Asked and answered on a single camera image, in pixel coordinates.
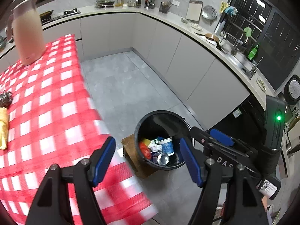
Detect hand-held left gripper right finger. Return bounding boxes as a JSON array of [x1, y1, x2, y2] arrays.
[[179, 137, 269, 225]]

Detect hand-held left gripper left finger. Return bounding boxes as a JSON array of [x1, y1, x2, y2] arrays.
[[25, 136, 117, 225]]

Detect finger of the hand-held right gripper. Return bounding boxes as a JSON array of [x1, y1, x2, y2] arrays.
[[190, 126, 218, 155], [209, 128, 254, 158]]

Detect white blue paper cup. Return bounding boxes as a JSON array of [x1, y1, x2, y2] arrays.
[[158, 137, 175, 156]]

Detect black trash bin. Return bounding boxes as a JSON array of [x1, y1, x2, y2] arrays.
[[134, 110, 196, 170]]

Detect metal drink can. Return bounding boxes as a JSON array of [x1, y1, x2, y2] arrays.
[[156, 152, 170, 165]]

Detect wooden block under bin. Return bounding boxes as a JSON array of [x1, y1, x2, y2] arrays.
[[120, 133, 160, 179]]

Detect red snack packet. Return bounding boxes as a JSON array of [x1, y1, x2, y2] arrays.
[[139, 141, 152, 159]]

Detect rice cooker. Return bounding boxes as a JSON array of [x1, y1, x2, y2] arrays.
[[283, 74, 300, 105]]

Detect plate with food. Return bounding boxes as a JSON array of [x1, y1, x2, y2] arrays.
[[256, 77, 267, 92]]

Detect red checked tablecloth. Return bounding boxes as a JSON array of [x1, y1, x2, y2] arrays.
[[0, 34, 158, 225]]

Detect green dish soap bottle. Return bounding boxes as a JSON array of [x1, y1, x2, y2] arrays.
[[247, 43, 260, 61]]

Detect metal faucet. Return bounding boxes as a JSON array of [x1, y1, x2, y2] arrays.
[[231, 36, 242, 54]]

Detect copper pan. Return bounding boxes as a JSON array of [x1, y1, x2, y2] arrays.
[[205, 33, 220, 43]]

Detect dark barred window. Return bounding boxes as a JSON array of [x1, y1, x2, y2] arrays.
[[228, 0, 300, 92]]

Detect yellow cloth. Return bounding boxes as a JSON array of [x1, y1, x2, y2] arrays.
[[0, 107, 9, 150]]

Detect silver foil roll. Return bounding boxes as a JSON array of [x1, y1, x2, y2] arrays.
[[215, 20, 226, 36]]

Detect dark steel wool scourer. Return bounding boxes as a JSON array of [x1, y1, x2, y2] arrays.
[[0, 91, 14, 110]]

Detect metal steamer plate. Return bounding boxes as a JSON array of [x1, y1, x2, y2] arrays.
[[202, 5, 217, 20]]

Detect grey kitchen counter cabinets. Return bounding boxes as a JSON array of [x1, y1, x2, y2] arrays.
[[0, 5, 285, 132]]

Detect blue rubber glove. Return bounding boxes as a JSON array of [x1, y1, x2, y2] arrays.
[[224, 5, 238, 17]]

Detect grey cutting board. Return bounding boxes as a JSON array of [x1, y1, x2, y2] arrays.
[[186, 0, 203, 21]]

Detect black chopstick holder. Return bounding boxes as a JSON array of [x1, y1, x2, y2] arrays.
[[159, 1, 173, 14]]

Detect pink thermos jug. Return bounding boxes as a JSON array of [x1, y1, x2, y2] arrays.
[[6, 0, 47, 66]]

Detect gas stove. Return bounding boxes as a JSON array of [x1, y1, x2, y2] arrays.
[[52, 8, 81, 20]]

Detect black wok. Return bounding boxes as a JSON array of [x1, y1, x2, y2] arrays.
[[39, 10, 54, 22]]

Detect pan with glass lid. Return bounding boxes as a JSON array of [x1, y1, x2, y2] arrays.
[[95, 0, 116, 8]]

